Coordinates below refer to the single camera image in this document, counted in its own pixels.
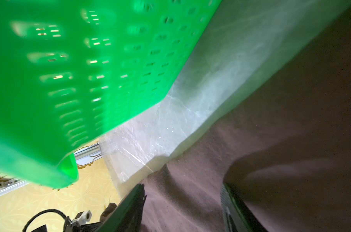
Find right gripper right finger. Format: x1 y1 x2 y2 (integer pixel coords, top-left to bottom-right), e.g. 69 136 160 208
221 183 268 232

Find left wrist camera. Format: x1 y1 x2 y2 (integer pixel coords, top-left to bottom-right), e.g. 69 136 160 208
63 210 92 232

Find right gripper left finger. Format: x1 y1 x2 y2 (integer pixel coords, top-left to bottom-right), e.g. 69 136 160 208
95 184 146 232

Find green plastic basket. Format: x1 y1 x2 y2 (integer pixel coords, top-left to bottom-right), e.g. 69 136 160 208
0 1 220 189

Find dark brown long pants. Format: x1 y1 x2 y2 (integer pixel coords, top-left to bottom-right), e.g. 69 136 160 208
140 7 351 232

